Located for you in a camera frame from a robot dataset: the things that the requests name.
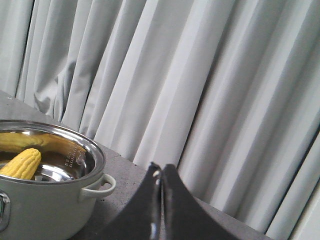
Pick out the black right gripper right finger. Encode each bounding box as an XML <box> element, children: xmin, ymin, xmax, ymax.
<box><xmin>161</xmin><ymin>164</ymin><xmax>247</xmax><ymax>240</ymax></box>

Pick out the pale green electric cooking pot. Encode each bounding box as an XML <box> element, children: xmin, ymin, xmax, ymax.
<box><xmin>0</xmin><ymin>120</ymin><xmax>117</xmax><ymax>240</ymax></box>

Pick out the white pleated curtain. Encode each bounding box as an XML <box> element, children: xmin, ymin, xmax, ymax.
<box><xmin>0</xmin><ymin>0</ymin><xmax>320</xmax><ymax>240</ymax></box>

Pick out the yellow corn cob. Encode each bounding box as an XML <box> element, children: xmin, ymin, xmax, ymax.
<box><xmin>0</xmin><ymin>148</ymin><xmax>42</xmax><ymax>180</ymax></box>

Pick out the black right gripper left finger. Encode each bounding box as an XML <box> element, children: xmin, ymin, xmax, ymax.
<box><xmin>96</xmin><ymin>162</ymin><xmax>162</xmax><ymax>240</ymax></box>

